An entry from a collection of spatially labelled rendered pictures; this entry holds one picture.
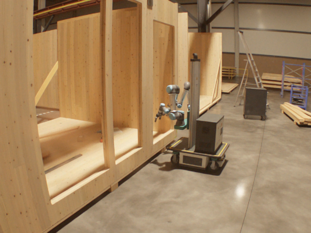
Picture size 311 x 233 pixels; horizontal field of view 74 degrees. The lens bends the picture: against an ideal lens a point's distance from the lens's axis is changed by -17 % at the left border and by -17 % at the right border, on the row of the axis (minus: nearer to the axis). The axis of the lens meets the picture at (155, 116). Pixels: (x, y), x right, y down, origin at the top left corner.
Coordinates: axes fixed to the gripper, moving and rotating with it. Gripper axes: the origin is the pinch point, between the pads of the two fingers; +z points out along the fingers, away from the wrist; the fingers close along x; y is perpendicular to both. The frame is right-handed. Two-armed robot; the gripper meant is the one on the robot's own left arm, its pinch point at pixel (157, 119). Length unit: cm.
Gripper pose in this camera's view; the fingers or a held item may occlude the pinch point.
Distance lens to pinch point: 423.4
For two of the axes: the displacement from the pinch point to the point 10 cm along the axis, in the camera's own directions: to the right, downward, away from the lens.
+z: -2.6, 8.1, 5.3
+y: -7.8, -5.0, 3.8
